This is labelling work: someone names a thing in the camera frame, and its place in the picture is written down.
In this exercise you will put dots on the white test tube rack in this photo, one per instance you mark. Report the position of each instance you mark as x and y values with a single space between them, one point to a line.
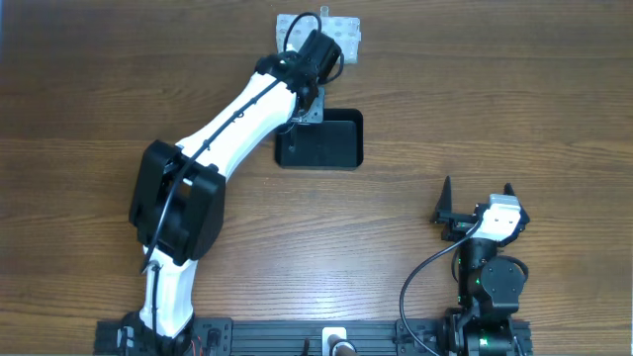
346 34

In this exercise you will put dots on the black tray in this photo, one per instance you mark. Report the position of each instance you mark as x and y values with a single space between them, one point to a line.
331 148

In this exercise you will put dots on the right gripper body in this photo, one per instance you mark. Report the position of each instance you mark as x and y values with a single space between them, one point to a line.
457 225

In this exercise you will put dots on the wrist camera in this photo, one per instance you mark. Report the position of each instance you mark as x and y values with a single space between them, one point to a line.
500 217
311 111

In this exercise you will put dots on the mounting rail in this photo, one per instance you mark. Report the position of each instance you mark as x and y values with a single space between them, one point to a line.
277 337

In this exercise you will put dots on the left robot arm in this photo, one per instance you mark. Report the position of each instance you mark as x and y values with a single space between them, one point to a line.
247 114

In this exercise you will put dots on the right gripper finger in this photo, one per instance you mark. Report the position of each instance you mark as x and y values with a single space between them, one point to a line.
509 189
446 200

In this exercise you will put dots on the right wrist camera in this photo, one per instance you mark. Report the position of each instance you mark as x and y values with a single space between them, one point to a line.
500 217

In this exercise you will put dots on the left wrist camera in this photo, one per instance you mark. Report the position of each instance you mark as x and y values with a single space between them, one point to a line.
311 111

